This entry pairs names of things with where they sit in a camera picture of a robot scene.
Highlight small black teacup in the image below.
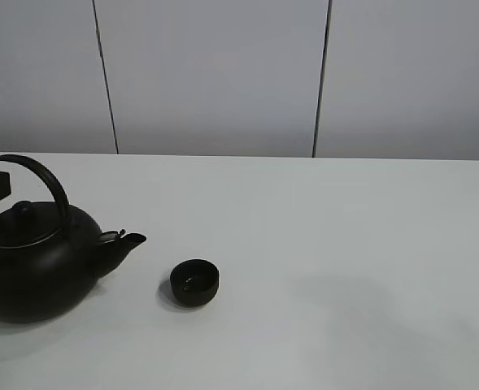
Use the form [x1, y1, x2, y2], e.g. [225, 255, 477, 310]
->
[169, 259, 220, 307]

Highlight black teapot with handle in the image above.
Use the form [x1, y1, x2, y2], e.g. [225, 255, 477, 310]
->
[0, 154, 146, 323]

